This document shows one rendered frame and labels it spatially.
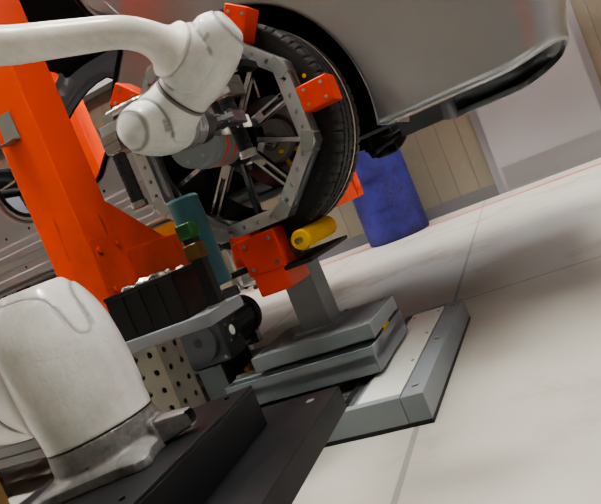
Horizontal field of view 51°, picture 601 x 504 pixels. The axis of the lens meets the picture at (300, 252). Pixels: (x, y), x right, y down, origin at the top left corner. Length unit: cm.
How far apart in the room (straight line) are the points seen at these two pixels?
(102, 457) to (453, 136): 581
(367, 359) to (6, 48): 117
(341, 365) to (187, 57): 101
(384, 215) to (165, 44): 478
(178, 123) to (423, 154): 539
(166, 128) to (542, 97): 543
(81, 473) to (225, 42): 71
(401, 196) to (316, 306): 397
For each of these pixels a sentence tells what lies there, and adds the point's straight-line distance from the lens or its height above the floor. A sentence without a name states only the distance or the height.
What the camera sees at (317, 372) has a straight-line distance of 184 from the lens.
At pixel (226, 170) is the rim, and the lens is 190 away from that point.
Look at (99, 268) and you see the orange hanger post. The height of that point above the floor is 65.
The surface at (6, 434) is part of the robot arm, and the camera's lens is 104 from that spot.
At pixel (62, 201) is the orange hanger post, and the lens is 201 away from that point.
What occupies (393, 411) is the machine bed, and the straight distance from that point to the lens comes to 159.
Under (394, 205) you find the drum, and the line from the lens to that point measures 579.
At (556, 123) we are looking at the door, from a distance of 639.
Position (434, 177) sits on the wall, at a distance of 648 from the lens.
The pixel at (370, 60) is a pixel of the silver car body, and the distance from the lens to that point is 209.
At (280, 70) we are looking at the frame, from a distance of 171.
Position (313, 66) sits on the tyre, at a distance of 177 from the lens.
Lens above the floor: 59
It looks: 3 degrees down
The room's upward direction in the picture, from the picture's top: 22 degrees counter-clockwise
